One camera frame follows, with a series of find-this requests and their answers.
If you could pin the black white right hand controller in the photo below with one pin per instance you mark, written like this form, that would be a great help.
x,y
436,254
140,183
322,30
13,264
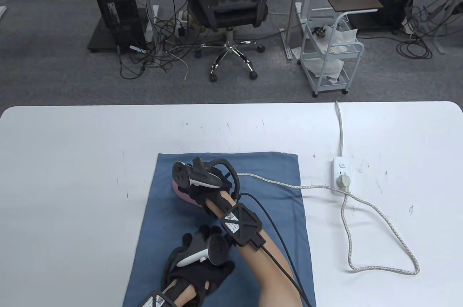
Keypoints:
x,y
179,173

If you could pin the person's right forearm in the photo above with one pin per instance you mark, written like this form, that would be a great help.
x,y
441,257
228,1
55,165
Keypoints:
x,y
267,267

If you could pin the white floor power strip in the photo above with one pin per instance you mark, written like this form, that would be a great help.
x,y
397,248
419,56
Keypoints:
x,y
181,25

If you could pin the person's right hand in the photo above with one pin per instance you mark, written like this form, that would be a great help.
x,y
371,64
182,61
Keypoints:
x,y
202,195

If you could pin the person's left hand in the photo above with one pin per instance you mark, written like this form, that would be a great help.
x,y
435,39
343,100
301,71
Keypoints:
x,y
213,278

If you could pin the grey desk leg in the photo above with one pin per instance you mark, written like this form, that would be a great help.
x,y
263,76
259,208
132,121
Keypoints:
x,y
439,45

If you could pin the white rolling cart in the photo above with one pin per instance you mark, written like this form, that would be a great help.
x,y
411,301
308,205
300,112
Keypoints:
x,y
359,55

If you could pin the black white hand controller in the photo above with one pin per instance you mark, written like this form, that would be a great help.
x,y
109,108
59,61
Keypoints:
x,y
217,247
179,173

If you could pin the white desk leg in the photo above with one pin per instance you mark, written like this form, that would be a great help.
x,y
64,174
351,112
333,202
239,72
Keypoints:
x,y
149,3

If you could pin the pink electric iron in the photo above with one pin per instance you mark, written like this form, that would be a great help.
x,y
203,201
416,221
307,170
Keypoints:
x,y
181,195

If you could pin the black white left hand controller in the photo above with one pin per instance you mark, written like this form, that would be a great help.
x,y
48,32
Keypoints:
x,y
217,247

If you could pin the person's left forearm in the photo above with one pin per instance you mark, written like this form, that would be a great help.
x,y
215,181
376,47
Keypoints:
x,y
182,292

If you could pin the white table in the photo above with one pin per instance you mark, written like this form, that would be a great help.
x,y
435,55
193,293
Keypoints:
x,y
72,140

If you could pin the black desk base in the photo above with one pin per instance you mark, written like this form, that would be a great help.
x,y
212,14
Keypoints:
x,y
101,37

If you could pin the white paper bag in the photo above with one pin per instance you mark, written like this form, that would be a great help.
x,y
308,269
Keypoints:
x,y
332,37

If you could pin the blue pillowcase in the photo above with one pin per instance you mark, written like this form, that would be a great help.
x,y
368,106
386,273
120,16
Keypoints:
x,y
162,231

